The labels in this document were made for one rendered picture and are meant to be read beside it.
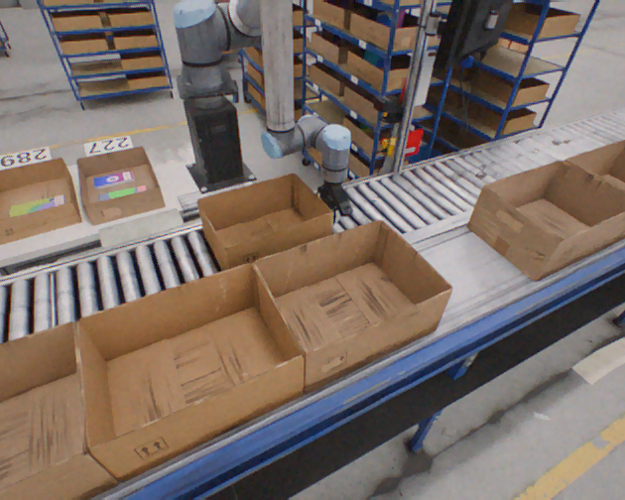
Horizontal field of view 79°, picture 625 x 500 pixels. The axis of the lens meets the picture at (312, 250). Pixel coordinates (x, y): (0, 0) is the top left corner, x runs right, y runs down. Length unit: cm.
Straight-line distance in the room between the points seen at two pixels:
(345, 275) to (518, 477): 120
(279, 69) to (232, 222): 62
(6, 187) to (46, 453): 134
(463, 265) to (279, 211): 74
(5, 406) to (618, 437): 224
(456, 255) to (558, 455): 111
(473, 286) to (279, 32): 89
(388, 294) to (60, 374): 83
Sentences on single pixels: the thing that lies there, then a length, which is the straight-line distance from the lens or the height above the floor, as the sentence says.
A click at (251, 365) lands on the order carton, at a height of 89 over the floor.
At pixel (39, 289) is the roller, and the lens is 153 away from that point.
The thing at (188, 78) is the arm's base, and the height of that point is 120.
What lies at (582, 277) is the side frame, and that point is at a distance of 137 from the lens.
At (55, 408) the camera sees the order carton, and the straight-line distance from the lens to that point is 104.
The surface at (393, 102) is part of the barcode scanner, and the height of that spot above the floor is 108.
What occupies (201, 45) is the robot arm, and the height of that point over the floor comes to 132.
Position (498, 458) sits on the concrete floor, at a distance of 198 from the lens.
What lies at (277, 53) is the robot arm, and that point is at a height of 140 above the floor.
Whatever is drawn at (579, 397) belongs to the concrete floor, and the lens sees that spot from 231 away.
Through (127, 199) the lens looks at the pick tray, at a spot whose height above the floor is 83.
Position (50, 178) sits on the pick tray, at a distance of 206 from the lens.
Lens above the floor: 171
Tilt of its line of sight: 43 degrees down
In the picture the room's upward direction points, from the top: 2 degrees clockwise
